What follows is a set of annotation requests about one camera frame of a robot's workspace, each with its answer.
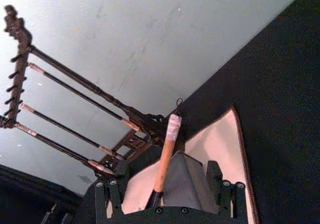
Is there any black table cloth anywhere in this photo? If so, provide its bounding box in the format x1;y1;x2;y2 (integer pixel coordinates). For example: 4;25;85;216
0;0;320;224

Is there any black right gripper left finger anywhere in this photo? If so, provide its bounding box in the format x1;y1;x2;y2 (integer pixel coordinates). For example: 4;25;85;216
94;160;132;220

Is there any dark wooden brush rack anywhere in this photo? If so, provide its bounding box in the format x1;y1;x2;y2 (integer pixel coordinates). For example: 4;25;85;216
0;4;167;182

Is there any hanging black calligraphy brush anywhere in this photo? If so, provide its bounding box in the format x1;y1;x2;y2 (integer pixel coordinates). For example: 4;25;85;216
13;123;116;176
19;103;126;161
27;62;141;132

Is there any white felt mat brown edge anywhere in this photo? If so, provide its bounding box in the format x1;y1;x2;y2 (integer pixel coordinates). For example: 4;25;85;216
121;105;261;224

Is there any wooden handled calligraphy brush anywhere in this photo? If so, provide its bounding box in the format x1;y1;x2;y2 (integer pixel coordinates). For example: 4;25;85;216
149;98;185;208

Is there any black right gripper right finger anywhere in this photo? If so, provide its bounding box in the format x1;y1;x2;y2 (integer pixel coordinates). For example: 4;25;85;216
205;160;247;220

